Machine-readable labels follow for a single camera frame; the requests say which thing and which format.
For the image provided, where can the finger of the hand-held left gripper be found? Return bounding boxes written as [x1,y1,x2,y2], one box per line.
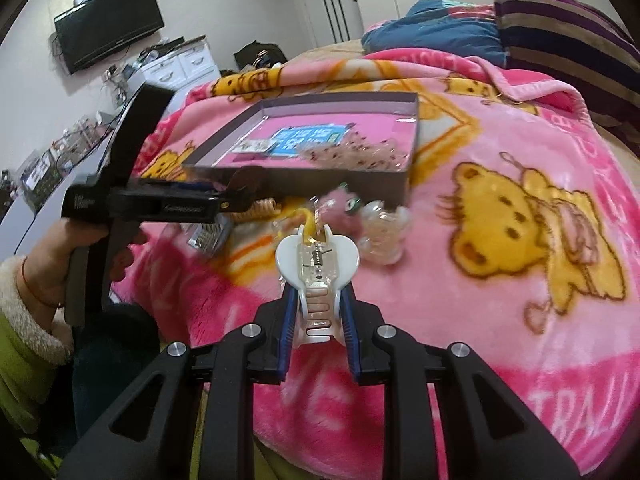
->
[111,184,234,224]

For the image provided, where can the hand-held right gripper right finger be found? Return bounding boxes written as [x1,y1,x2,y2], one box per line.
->
[340,285,583,480]

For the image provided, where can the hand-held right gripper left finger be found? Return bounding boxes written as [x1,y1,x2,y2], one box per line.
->
[57,287,301,480]

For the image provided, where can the clear plastic hairpin packet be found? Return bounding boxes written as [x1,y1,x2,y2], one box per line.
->
[186,220,234,259]

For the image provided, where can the white hair claw clip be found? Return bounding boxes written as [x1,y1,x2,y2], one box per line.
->
[275,224,361,346]

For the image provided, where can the dark purple hair clip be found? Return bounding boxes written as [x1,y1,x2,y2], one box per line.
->
[227,166,268,211]

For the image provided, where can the orange spiral hair tie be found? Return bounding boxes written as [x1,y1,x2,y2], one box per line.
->
[245,197,277,222]

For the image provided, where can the yellow hair tie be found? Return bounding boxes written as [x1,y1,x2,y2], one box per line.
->
[297,210,327,242]

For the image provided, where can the grey cardboard tray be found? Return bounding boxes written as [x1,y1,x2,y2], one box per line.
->
[181,92,420,209]

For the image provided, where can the person's left hand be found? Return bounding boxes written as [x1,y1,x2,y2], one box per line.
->
[12,219,149,311]

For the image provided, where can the white drawer cabinet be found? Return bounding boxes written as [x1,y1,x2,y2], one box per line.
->
[142,35,222,90]

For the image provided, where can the clear hair claw clip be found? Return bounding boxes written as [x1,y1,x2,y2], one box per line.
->
[357,200,414,264]

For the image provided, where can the cluttered white desk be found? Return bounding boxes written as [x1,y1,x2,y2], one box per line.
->
[0,80,151,233]

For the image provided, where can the black bag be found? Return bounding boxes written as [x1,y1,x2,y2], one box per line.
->
[232,40,287,69]

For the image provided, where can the blue printed card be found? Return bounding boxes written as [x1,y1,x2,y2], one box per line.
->
[270,124,354,159]

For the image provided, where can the pink bear blanket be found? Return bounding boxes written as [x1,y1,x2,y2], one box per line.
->
[105,42,640,472]

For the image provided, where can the person's dark trousers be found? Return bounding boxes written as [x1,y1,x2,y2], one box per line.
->
[70,305,162,461]

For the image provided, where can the beige bedsheet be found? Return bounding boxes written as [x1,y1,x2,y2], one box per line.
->
[295,37,373,63]

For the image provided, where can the blue printed blanket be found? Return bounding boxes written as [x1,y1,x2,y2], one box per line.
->
[361,0,507,68]

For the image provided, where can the purple striped pillow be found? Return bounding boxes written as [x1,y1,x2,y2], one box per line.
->
[494,0,640,153]

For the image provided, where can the black wall television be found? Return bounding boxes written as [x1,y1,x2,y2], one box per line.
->
[52,0,166,75]

